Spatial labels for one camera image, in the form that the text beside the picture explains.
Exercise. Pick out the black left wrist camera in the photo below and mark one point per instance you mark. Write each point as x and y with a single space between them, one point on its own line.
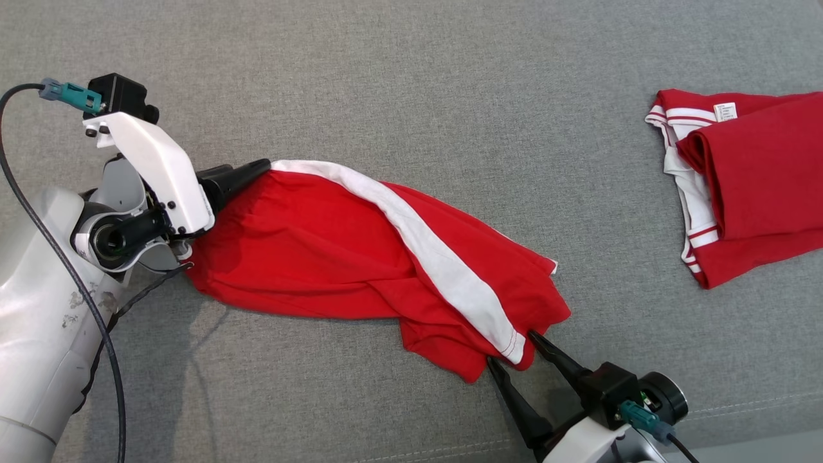
119 93

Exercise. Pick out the teal right camera connector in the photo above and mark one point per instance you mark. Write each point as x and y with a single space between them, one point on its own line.
636 415

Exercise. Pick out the red Bulls 23 jersey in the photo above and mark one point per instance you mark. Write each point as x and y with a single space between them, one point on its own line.
765 173

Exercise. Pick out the teal camera connector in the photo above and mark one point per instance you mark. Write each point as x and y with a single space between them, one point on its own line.
77 96
636 415

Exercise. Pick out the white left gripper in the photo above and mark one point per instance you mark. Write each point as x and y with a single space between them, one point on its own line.
167 173

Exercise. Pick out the teal left camera connector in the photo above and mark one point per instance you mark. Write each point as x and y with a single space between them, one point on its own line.
77 96

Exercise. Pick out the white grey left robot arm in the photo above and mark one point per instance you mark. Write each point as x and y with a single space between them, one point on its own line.
38 308

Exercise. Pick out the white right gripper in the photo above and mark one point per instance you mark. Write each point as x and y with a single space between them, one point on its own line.
578 447

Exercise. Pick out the red shorts with white stripe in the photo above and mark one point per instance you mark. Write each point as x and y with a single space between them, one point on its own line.
308 251

